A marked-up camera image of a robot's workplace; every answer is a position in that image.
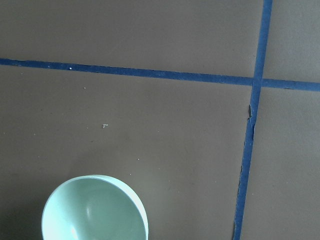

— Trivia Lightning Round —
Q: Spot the green bowl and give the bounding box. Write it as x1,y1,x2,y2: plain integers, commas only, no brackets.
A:
41,175,149,240

